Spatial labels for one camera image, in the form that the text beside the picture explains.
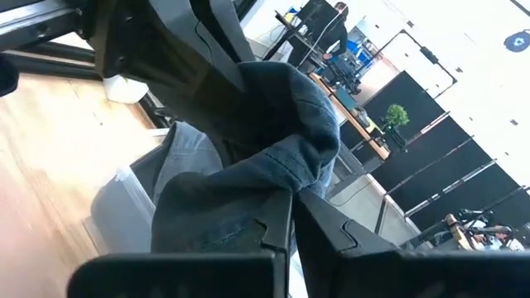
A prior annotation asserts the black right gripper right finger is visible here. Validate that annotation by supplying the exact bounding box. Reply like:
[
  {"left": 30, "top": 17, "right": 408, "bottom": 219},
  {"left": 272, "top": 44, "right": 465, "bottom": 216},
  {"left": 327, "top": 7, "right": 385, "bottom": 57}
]
[{"left": 292, "top": 188, "right": 530, "bottom": 298}]

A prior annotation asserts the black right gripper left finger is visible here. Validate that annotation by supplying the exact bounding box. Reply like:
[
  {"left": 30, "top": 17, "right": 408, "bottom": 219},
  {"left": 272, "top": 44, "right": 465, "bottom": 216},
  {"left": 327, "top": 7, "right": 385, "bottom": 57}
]
[{"left": 67, "top": 188, "right": 293, "bottom": 298}]

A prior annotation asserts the grey denim baseball cap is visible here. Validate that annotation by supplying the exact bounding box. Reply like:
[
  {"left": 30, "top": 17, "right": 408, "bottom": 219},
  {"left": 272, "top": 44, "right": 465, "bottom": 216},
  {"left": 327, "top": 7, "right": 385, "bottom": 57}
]
[{"left": 130, "top": 120, "right": 224, "bottom": 208}]

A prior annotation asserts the dark navy baseball cap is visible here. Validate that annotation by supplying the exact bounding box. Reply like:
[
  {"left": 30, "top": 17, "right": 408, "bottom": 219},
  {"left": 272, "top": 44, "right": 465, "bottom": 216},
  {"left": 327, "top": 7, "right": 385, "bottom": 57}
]
[{"left": 151, "top": 60, "right": 341, "bottom": 256}]

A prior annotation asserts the green plant in white pot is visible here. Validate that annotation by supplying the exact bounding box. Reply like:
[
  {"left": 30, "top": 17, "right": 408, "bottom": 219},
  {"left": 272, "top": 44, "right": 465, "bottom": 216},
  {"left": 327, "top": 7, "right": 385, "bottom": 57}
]
[{"left": 102, "top": 74, "right": 150, "bottom": 105}]

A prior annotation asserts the clear plastic bin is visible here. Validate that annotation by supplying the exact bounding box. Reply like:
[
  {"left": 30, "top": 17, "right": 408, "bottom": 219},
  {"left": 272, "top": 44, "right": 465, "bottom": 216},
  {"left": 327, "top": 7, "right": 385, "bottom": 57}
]
[{"left": 84, "top": 163, "right": 161, "bottom": 256}]

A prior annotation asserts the background robot station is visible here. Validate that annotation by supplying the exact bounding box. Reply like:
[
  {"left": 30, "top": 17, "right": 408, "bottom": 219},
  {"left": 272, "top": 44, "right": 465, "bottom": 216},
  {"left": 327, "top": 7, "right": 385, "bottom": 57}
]
[{"left": 445, "top": 209, "right": 527, "bottom": 252}]

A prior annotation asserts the black partition panel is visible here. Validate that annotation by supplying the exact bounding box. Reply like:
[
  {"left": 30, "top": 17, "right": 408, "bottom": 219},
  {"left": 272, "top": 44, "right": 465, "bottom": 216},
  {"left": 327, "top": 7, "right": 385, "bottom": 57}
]
[{"left": 339, "top": 70, "right": 530, "bottom": 249}]

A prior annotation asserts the black computer monitor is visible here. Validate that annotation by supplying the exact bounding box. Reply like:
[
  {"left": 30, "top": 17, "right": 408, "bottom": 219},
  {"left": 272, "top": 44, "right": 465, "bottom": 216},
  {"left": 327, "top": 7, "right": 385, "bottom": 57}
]
[{"left": 287, "top": 0, "right": 345, "bottom": 67}]

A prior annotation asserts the wooden background table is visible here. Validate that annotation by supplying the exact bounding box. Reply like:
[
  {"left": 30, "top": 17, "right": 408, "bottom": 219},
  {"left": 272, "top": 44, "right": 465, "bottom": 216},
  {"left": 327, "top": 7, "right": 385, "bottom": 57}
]
[{"left": 308, "top": 72, "right": 393, "bottom": 161}]

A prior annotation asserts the green background plant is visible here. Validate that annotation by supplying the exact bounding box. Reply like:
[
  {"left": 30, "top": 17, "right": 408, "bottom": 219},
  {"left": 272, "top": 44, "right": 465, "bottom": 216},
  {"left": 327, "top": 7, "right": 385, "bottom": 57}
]
[{"left": 381, "top": 103, "right": 411, "bottom": 152}]

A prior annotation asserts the person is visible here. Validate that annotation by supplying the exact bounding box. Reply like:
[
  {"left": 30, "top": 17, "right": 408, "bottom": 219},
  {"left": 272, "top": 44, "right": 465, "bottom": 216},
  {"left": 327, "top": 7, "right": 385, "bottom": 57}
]
[{"left": 320, "top": 2, "right": 349, "bottom": 61}]

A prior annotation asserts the black aluminium table frame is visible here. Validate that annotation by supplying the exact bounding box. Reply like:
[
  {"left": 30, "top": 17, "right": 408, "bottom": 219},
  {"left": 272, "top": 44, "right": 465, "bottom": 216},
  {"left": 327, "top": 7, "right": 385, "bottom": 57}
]
[{"left": 0, "top": 0, "right": 175, "bottom": 129}]

